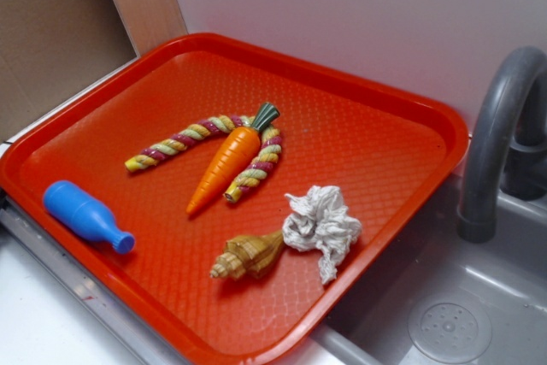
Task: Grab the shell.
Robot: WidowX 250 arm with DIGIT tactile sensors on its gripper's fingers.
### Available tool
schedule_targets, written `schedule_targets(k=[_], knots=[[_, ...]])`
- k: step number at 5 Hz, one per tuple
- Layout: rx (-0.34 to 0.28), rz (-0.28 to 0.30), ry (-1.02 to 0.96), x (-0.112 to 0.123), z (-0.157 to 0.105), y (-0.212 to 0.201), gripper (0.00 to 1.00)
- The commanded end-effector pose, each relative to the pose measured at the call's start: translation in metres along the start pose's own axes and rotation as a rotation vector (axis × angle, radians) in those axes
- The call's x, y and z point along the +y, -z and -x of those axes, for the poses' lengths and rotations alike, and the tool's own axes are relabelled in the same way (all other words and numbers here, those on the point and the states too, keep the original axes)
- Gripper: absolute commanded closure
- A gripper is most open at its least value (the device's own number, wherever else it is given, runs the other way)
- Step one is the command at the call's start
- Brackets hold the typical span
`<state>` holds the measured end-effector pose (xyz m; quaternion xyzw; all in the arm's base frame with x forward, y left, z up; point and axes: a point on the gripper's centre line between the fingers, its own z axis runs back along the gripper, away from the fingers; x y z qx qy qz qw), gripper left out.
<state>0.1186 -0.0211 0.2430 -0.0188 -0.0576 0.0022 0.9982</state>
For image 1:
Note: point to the red plastic tray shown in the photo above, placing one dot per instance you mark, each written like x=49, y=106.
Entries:
x=387, y=150

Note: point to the multicolour twisted rope toy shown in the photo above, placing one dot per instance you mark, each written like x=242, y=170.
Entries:
x=261, y=166

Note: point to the orange toy carrot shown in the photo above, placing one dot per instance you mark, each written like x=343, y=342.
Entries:
x=234, y=156

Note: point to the brown cardboard panel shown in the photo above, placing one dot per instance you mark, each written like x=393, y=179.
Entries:
x=53, y=49

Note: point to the grey toy sink basin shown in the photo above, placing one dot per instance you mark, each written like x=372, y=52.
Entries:
x=434, y=298

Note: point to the grey toy faucet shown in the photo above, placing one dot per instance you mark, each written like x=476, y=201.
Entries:
x=508, y=147

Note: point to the brown spiral sea shell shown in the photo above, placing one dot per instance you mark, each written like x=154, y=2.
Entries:
x=248, y=255

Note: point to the crumpled white cloth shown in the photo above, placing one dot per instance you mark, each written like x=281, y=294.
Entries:
x=320, y=220

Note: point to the blue plastic toy bottle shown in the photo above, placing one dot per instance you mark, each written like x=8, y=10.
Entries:
x=86, y=216

